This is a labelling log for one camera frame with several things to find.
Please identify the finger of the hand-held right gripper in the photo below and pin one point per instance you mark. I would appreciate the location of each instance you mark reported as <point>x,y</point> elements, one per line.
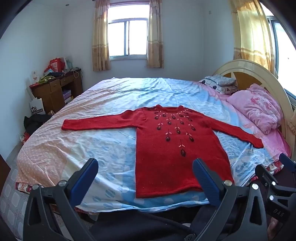
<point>266,178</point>
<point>289,163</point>

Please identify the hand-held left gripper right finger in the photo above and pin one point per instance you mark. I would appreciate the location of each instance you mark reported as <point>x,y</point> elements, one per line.
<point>203,176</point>

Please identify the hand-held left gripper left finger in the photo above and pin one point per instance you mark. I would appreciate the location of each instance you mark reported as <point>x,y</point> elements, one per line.
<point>90,172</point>

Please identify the red embroidered sweater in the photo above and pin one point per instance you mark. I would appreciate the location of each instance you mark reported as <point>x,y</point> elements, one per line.
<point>166,157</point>

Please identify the person's right hand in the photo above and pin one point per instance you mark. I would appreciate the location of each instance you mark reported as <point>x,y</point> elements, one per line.
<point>272,230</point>

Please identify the bed with patterned sheet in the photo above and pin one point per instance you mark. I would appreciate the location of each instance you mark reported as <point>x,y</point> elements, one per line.
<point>106,143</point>

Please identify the pink pillow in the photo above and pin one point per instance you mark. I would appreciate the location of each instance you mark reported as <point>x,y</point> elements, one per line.
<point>259,106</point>

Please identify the red patterned blanket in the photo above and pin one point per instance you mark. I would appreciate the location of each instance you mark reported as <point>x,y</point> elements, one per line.
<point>22,187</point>

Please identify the black bag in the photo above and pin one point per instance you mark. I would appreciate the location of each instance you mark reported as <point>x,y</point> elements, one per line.
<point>34,122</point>

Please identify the person's dark clothing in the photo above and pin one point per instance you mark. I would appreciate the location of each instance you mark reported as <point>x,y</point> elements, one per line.
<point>138,231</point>

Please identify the box in desk shelf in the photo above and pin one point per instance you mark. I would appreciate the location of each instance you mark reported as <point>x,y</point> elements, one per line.
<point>67,96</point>

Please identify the white paper bag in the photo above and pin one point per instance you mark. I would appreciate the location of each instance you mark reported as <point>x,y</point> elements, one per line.
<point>37,107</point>

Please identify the grey quilted mattress cover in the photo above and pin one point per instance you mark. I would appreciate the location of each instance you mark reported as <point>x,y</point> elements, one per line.
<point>11,204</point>

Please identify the brown wooden desk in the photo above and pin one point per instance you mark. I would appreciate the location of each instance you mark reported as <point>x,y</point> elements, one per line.
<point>53,92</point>

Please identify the cartoon printed pillow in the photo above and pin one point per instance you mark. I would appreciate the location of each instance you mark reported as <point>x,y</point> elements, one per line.
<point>217,83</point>

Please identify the cream wooden headboard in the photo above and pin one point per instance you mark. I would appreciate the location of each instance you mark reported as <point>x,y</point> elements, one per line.
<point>261,74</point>

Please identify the green cloth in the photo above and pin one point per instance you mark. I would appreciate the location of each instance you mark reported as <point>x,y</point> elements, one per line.
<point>46,79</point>

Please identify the large side window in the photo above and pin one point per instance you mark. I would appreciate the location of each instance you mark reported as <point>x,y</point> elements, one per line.
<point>283,53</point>

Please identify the red gift box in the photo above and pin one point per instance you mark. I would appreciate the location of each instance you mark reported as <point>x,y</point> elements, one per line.
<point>56,64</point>

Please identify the yellow patterned curtain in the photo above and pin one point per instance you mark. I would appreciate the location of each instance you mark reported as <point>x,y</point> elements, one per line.
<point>100,34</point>
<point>155,34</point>

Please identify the window with white frame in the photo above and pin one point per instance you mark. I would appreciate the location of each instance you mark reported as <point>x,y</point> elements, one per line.
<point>128,30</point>

